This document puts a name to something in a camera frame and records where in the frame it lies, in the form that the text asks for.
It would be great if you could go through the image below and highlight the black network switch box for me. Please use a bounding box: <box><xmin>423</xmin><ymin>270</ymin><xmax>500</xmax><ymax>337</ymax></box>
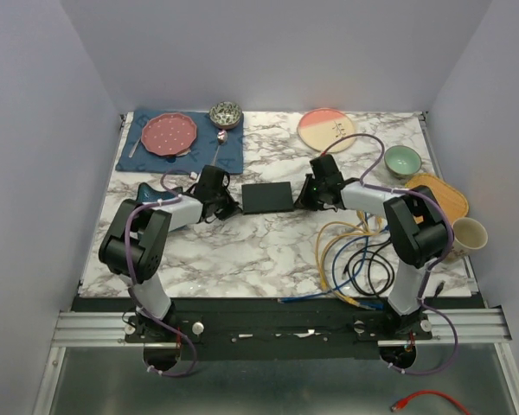
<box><xmin>241</xmin><ymin>182</ymin><xmax>294</xmax><ymax>214</ymax></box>

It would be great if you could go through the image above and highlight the yellow ethernet cable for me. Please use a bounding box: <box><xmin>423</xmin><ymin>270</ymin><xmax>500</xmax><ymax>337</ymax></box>
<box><xmin>320</xmin><ymin>211</ymin><xmax>373</xmax><ymax>309</ymax></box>
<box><xmin>315</xmin><ymin>218</ymin><xmax>384</xmax><ymax>291</ymax></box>

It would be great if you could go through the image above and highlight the black power cable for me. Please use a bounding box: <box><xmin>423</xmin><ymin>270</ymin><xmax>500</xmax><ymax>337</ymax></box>
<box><xmin>349</xmin><ymin>241</ymin><xmax>445</xmax><ymax>299</ymax></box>

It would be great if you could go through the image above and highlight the blue ethernet cable long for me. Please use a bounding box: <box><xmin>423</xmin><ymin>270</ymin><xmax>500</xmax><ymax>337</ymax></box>
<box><xmin>330</xmin><ymin>237</ymin><xmax>381</xmax><ymax>310</ymax></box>

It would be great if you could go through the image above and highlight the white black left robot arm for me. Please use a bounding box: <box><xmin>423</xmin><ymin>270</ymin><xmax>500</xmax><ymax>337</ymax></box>
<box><xmin>99</xmin><ymin>165</ymin><xmax>241</xmax><ymax>342</ymax></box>

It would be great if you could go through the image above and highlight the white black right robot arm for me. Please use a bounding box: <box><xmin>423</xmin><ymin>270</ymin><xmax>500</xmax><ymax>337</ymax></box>
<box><xmin>295</xmin><ymin>154</ymin><xmax>453</xmax><ymax>339</ymax></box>

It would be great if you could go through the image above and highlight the blue cloth placemat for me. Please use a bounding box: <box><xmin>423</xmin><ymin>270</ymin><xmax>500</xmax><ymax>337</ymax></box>
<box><xmin>116</xmin><ymin>109</ymin><xmax>244</xmax><ymax>175</ymax></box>

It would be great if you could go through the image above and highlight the pink and cream plate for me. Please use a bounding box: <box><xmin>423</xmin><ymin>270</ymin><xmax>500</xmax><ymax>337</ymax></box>
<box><xmin>297</xmin><ymin>108</ymin><xmax>356</xmax><ymax>152</ymax></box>

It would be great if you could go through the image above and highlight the silver spoon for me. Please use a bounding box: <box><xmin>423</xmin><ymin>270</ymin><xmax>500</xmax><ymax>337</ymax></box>
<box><xmin>211</xmin><ymin>130</ymin><xmax>228</xmax><ymax>166</ymax></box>

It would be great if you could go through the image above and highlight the blue star-shaped dish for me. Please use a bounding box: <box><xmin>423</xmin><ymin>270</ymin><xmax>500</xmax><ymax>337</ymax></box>
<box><xmin>136</xmin><ymin>182</ymin><xmax>183</xmax><ymax>203</ymax></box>

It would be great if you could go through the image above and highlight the pink dotted plate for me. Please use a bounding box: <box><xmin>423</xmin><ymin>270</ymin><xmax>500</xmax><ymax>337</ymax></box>
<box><xmin>141</xmin><ymin>112</ymin><xmax>197</xmax><ymax>157</ymax></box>

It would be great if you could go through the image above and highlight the floral patterned bowl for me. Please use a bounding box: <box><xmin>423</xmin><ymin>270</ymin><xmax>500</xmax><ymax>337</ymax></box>
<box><xmin>208</xmin><ymin>101</ymin><xmax>243</xmax><ymax>130</ymax></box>

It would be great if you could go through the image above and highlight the green floral bowl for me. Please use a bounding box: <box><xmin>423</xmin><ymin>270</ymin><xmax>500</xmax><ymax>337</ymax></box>
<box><xmin>383</xmin><ymin>145</ymin><xmax>423</xmax><ymax>178</ymax></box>

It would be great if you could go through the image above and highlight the silver utensil under plate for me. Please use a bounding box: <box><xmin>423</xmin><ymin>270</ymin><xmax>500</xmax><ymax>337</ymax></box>
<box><xmin>128</xmin><ymin>137</ymin><xmax>141</xmax><ymax>158</ymax></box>

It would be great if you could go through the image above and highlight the floral ceramic mug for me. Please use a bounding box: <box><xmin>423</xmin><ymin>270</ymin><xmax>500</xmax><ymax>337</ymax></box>
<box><xmin>443</xmin><ymin>217</ymin><xmax>489</xmax><ymax>264</ymax></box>

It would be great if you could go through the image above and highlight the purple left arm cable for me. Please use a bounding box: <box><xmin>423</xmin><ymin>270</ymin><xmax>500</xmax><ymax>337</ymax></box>
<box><xmin>124</xmin><ymin>169</ymin><xmax>198</xmax><ymax>378</ymax></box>

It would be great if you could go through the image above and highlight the aluminium mounting rail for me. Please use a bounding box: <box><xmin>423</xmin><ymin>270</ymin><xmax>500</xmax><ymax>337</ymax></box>
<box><xmin>51</xmin><ymin>309</ymin><xmax>511</xmax><ymax>348</ymax></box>

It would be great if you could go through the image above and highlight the red ethernet cable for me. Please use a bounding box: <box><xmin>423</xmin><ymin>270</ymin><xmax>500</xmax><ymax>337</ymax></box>
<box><xmin>390</xmin><ymin>389</ymin><xmax>471</xmax><ymax>415</ymax></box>

